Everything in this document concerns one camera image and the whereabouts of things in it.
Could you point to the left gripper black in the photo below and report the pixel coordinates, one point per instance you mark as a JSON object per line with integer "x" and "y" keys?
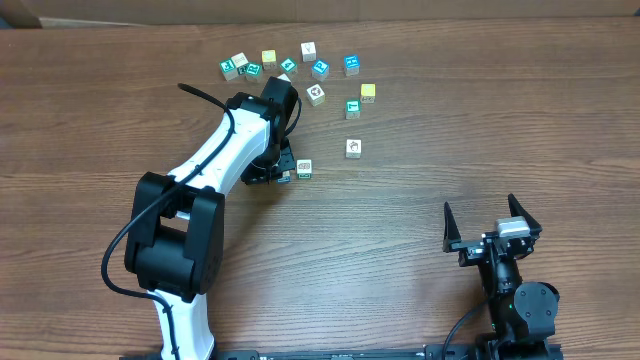
{"x": 286, "y": 158}

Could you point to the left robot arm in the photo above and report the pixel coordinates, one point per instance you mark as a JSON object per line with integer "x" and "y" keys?
{"x": 176, "y": 234}

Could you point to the white top block green side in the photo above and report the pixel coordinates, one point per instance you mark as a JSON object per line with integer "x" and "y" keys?
{"x": 240, "y": 62}

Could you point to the yellow top block rear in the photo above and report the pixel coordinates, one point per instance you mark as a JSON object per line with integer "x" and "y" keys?
{"x": 269, "y": 59}

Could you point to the small green top block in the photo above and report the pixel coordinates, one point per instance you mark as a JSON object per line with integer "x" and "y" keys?
{"x": 289, "y": 66}

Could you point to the green top block right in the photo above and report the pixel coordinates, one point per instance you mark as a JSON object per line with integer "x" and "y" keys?
{"x": 352, "y": 109}

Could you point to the white block blue edge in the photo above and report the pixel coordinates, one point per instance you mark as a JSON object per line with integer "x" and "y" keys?
{"x": 285, "y": 178}

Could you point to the white top block rear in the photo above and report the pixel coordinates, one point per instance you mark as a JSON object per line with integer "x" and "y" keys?
{"x": 308, "y": 52}

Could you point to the blue P block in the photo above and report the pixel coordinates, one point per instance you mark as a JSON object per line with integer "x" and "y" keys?
{"x": 320, "y": 70}

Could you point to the blue top block right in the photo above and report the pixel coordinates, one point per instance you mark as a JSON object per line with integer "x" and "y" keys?
{"x": 351, "y": 65}

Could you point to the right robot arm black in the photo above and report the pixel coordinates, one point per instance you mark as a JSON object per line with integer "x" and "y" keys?
{"x": 522, "y": 313}

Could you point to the white block green edge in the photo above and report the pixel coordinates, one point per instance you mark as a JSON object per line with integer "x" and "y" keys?
{"x": 304, "y": 168}

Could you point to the white block animal picture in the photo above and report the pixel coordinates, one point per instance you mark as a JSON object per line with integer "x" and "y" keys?
{"x": 315, "y": 95}

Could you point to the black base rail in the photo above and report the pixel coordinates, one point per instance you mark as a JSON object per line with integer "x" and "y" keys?
{"x": 429, "y": 352}

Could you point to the white block blue side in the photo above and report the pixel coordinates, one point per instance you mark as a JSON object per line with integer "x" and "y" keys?
{"x": 284, "y": 77}

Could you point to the green top block far left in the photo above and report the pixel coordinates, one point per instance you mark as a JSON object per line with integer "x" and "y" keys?
{"x": 228, "y": 69}

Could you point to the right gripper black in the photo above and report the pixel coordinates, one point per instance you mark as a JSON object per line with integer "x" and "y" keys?
{"x": 472, "y": 250}

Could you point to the cardboard back wall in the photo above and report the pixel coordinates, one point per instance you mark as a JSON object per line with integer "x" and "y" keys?
{"x": 29, "y": 13}

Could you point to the yellow block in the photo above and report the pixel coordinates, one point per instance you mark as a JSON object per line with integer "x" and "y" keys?
{"x": 269, "y": 59}
{"x": 368, "y": 93}

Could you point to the yellow top block right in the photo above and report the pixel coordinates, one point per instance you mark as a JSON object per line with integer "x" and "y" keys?
{"x": 368, "y": 93}

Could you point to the white block monkey picture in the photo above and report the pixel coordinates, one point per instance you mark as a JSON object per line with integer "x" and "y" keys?
{"x": 353, "y": 148}

